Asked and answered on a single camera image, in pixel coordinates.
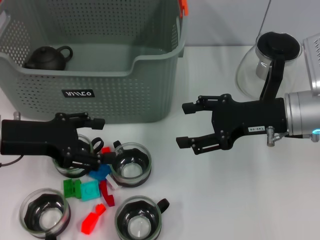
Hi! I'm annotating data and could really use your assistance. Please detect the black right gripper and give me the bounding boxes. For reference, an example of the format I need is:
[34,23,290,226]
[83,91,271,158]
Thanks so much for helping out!
[175,94,291,156]

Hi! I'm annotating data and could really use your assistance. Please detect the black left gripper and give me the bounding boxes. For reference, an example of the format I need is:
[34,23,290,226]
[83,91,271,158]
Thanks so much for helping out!
[0,112,116,174]

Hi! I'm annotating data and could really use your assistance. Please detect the glass teacup black sleeve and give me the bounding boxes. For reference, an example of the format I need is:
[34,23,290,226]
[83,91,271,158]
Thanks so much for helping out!
[108,141,153,188]
[114,196,171,240]
[52,133,105,180]
[19,187,72,240]

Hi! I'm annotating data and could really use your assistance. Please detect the grey perforated storage bin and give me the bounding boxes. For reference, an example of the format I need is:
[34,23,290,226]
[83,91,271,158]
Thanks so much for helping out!
[0,0,190,125]

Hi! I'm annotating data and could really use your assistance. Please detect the orange bin clip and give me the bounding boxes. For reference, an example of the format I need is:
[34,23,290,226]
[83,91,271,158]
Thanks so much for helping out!
[177,0,190,18]

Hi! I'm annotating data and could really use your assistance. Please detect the blue flat square brick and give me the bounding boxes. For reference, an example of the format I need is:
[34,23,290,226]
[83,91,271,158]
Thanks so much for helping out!
[87,163,112,181]

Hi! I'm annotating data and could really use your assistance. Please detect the white small brick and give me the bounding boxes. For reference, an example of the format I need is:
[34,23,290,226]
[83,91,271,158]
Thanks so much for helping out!
[104,173,122,191]

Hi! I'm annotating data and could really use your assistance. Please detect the teal square brick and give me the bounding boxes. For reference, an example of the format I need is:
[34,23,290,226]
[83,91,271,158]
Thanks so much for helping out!
[80,181,101,202]

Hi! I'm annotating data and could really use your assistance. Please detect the green brick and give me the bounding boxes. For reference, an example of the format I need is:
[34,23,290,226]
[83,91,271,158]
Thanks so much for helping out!
[62,178,83,200]

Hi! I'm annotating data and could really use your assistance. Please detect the dark red curved brick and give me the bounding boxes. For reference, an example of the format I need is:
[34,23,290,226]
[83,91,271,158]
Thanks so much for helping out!
[99,180,116,208]

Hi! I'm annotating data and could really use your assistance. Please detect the small orange-red brick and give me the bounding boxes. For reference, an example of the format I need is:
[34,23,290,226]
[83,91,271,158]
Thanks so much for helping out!
[94,202,107,216]

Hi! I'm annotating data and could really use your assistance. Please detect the large orange-red brick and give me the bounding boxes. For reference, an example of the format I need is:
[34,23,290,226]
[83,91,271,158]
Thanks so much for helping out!
[81,211,100,235]

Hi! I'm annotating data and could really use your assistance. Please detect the dark clay teapot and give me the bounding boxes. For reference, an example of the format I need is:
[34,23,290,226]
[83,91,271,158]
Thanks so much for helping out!
[22,45,74,72]

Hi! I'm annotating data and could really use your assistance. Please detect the glass teapot black lid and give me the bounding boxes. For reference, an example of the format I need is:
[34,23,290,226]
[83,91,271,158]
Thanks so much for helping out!
[236,31,312,101]

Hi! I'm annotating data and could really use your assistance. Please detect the thin grey hanging cable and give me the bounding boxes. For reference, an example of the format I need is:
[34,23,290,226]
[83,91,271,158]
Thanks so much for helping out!
[257,0,272,38]

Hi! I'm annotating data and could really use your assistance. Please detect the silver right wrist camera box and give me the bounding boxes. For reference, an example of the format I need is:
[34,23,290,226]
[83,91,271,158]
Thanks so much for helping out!
[302,31,320,96]

